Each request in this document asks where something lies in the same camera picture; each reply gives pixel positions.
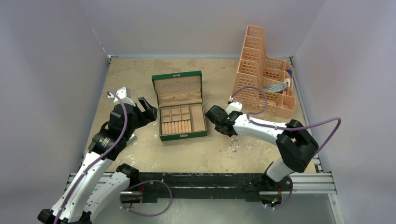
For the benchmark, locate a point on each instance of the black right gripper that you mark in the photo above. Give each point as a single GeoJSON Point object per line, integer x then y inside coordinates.
{"type": "Point", "coordinates": [217, 128]}

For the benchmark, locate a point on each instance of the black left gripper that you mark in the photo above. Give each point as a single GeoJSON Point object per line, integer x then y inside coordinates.
{"type": "Point", "coordinates": [150, 110]}

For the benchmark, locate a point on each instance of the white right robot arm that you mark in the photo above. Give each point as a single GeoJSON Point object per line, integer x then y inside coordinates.
{"type": "Point", "coordinates": [295, 144]}

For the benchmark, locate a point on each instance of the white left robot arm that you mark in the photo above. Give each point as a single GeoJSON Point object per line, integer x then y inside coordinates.
{"type": "Point", "coordinates": [69, 209]}

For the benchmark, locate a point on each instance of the silver jewelry piece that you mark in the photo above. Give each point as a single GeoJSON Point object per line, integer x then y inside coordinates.
{"type": "Point", "coordinates": [234, 145]}

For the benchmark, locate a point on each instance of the green jewelry box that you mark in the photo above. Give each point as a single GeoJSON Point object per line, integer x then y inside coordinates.
{"type": "Point", "coordinates": [181, 109]}

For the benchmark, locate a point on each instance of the peach plastic file organizer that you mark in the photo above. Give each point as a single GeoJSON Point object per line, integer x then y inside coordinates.
{"type": "Point", "coordinates": [256, 69]}

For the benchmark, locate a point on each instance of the blue item in organizer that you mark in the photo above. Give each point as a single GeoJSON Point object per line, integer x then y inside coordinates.
{"type": "Point", "coordinates": [279, 87]}

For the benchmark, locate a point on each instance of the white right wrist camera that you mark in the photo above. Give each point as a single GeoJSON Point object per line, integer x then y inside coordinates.
{"type": "Point", "coordinates": [233, 106]}

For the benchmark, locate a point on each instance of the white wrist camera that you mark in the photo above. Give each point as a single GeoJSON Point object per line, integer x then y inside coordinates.
{"type": "Point", "coordinates": [121, 95]}
{"type": "Point", "coordinates": [233, 106]}

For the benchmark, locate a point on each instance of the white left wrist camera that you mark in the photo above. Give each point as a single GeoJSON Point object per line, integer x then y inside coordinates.
{"type": "Point", "coordinates": [121, 95]}

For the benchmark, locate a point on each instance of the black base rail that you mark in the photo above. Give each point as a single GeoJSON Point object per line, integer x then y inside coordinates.
{"type": "Point", "coordinates": [251, 187]}

